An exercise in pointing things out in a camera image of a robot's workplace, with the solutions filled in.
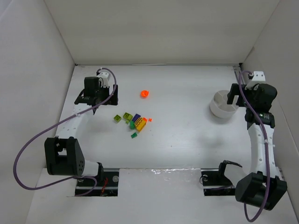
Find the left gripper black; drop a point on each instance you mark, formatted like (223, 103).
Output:
(98, 101)

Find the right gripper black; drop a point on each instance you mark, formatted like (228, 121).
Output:
(236, 94)

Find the orange round lego piece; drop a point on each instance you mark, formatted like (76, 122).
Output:
(144, 94)

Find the yellow long lego brick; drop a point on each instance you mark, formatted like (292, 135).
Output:
(141, 127)

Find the yellow striped curved lego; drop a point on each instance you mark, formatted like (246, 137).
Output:
(139, 121)

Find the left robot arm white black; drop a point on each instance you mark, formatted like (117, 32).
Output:
(63, 153)

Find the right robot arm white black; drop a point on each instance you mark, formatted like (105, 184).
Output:
(262, 184)

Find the white round divided container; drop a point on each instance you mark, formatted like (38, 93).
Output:
(219, 106)

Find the lime green square lego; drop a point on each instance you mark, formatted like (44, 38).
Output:
(117, 118)

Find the lime green lego with swirl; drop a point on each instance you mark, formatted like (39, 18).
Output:
(127, 116)

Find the purple lego plate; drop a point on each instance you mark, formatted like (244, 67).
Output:
(136, 116)

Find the dark green curved lego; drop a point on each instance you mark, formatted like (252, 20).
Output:
(131, 125)

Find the small dark green lego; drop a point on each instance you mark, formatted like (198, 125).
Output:
(133, 135)

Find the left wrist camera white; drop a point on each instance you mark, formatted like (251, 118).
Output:
(104, 77)

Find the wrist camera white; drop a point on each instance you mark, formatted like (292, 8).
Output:
(104, 77)
(256, 77)

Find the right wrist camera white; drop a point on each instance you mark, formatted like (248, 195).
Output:
(256, 77)

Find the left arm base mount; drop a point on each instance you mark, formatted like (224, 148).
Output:
(108, 187)

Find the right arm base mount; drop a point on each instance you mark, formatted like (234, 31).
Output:
(215, 184)

